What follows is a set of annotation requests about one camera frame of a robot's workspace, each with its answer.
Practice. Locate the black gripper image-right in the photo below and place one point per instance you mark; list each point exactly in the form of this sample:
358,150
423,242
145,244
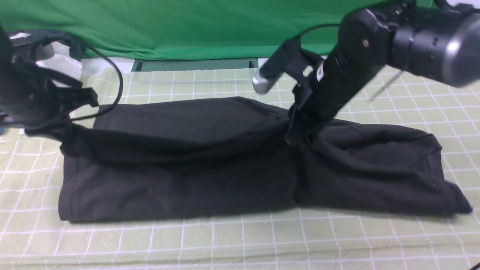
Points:
329,87

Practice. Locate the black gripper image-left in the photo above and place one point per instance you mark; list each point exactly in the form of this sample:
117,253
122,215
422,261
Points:
50,96

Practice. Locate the dark gray long-sleeve shirt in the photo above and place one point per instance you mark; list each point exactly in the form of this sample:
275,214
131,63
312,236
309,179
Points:
228,156

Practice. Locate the crumpled white shirt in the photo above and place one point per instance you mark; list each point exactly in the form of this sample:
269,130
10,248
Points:
60,62

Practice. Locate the dark gray garment behind pile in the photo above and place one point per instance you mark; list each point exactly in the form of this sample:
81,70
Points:
37,44

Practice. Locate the green backdrop cloth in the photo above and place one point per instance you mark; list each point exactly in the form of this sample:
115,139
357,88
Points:
177,29

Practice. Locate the green checkered tablecloth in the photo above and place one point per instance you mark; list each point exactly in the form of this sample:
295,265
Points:
33,237

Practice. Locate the silver wrist camera image-right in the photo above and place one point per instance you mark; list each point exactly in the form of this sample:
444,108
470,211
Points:
289,58

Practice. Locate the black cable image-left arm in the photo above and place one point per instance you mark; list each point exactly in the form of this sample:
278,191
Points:
112,89

